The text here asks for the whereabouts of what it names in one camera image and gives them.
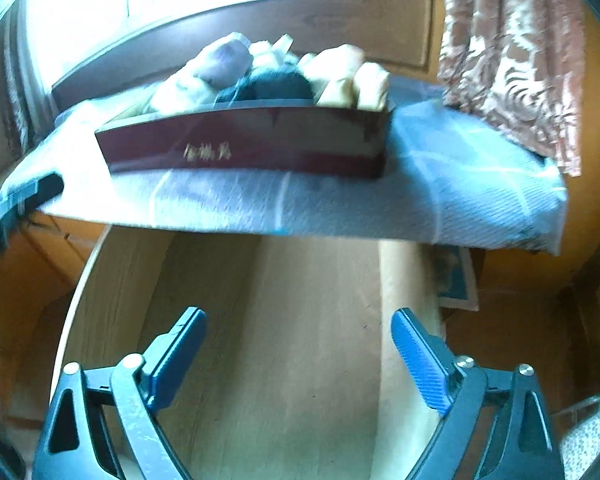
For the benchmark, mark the pale green ribbed sock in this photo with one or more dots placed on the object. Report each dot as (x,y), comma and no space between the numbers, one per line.
(216,67)

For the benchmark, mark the brown floral curtain right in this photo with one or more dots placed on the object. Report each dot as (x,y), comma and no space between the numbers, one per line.
(519,66)

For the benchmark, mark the curtain left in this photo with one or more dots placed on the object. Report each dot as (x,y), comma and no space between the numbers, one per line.
(30,111)

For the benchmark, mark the open wooden drawer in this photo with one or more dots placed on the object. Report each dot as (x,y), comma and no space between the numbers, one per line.
(298,376)

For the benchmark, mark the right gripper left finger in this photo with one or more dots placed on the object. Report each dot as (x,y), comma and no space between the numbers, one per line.
(75,442)

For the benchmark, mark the blue patterned tablecloth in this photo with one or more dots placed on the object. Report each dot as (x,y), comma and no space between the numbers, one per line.
(450,179)

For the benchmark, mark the framed picture on floor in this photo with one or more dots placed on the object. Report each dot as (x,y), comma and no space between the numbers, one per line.
(455,278)

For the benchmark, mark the dark grey sock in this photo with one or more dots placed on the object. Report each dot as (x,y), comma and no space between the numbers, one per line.
(281,83)

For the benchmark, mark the cream yellow sock bundle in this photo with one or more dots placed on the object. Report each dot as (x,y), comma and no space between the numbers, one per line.
(342,77)

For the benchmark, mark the dark red metal tin box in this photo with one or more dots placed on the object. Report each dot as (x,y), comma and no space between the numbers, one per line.
(269,135)

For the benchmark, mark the white sheer sock bundle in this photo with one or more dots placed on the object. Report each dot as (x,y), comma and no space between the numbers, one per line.
(267,55)

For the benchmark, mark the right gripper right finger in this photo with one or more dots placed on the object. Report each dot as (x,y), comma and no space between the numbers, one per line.
(520,443)

